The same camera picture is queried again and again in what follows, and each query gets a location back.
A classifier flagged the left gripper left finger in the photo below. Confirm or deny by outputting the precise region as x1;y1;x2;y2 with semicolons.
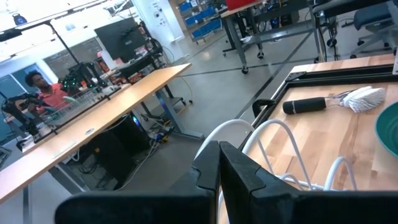
55;140;221;224

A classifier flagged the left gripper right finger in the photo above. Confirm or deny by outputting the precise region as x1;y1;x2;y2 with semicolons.
219;141;398;224

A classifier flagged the large green plate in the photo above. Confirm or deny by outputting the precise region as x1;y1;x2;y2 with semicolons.
374;101;398;160

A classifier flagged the black computer tower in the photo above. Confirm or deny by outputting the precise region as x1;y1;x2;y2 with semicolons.
88;113;152;191

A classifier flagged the long wooden desk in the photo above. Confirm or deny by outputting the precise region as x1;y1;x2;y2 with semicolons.
0;63;205;206

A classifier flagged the person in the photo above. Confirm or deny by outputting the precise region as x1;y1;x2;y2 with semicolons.
24;70;72;115

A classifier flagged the wheeled workbench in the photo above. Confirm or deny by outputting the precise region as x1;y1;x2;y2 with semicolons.
220;0;315;75

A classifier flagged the large black monitor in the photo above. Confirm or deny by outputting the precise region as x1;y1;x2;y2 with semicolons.
94;17;147;62

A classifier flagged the white pillar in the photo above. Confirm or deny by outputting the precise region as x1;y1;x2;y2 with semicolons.
132;0;187;63

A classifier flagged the blue bin shelf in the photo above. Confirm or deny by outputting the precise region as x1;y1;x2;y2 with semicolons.
178;0;224;43

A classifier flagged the red bin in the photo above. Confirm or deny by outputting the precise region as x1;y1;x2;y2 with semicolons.
225;0;264;12

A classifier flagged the blue office chair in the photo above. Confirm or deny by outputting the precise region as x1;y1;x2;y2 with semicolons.
349;2;398;59

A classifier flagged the white wire dish rack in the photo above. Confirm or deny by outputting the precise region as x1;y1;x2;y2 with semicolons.
194;118;358;224

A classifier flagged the black handled dish brush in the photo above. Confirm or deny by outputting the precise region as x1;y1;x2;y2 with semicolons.
282;86;387;115

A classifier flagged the black cable clamp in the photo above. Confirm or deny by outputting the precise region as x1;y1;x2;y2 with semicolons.
251;98;277;118

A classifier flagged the wire basket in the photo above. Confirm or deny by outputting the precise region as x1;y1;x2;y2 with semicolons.
39;86;105;126

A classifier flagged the black aluminium table frame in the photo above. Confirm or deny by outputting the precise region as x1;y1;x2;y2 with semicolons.
238;63;398;150

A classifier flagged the black gantry frame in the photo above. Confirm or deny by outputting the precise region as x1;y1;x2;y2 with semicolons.
0;20;83;66

